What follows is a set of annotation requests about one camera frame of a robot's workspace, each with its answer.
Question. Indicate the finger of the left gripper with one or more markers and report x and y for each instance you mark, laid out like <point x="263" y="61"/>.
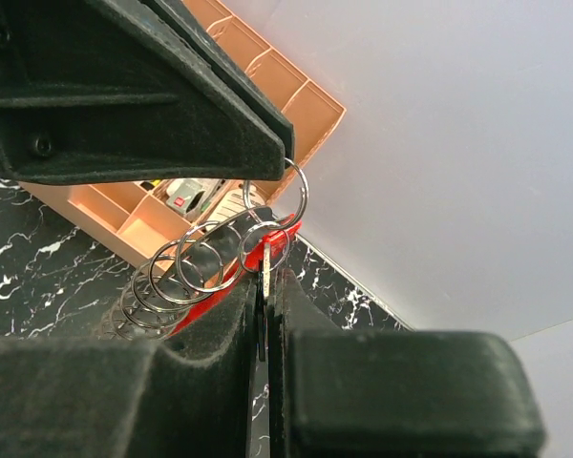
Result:
<point x="110" y="91"/>

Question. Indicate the silver key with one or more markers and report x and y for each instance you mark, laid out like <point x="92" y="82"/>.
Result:
<point x="266" y="271"/>

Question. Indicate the red handled keyring holder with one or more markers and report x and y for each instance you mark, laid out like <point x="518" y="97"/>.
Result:
<point x="189" y="275"/>

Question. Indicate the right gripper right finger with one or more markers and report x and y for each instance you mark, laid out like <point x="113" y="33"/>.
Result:
<point x="385" y="393"/>

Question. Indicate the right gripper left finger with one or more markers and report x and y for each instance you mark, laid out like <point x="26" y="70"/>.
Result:
<point x="189" y="396"/>

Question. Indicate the white label pouch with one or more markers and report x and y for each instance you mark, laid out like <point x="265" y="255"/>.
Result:
<point x="230" y="202"/>

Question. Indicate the white tube package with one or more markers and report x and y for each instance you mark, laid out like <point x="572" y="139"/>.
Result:
<point x="188" y="196"/>

